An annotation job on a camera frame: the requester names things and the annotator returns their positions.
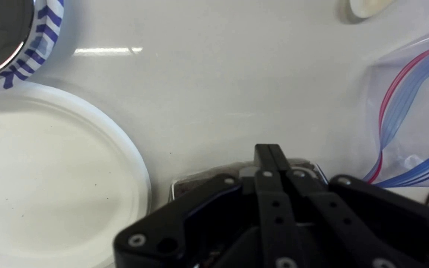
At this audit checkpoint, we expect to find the blue striped paper bowl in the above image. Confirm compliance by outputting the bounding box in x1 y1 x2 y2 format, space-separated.
0 0 65 91

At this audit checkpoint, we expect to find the white paper plate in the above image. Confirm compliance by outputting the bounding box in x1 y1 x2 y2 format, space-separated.
0 83 150 268

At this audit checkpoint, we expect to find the clear zip plastic bag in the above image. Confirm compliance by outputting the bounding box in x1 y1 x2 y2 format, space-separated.
363 33 429 187

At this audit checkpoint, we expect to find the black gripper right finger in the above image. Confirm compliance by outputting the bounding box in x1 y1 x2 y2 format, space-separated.
272 144 290 173

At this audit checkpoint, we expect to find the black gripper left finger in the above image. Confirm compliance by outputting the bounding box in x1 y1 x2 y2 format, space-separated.
255 144 274 171

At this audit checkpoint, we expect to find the white plastic spoon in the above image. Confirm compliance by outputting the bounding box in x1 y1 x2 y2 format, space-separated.
348 0 395 19

